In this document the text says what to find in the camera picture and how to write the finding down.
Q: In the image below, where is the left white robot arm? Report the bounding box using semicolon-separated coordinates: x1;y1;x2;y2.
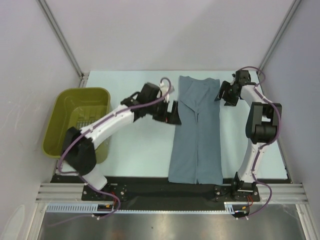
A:
59;78;181;200

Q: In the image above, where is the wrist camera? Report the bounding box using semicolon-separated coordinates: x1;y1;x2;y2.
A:
231;70;252;86
157;82;175;102

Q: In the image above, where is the left aluminium corner post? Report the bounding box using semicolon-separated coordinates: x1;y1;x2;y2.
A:
36;0;84;79

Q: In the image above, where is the aluminium frame rail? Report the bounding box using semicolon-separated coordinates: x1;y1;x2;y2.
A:
35;183;309;204

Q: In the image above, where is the olive green plastic basket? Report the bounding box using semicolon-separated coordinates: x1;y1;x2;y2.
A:
42;87;111;159

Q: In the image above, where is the right aluminium corner post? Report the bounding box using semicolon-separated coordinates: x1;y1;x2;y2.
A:
258;0;304;71

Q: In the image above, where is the aluminium corner post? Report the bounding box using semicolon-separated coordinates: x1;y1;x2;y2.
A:
36;0;84;79
258;0;304;71

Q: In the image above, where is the white cable duct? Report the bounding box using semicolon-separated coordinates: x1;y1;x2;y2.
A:
46;201;249;214

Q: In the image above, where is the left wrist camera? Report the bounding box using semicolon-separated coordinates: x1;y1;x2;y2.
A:
157;82;175;102

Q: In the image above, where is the blue-grey t shirt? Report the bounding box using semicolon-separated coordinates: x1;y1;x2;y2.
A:
168;76;223;185

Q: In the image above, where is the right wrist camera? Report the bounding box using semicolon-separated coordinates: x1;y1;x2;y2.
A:
231;70;252;86

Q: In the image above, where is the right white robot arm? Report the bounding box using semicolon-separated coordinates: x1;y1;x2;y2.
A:
215;67;282;202

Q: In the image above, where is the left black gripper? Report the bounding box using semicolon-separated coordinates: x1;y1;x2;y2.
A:
146;97;181;125

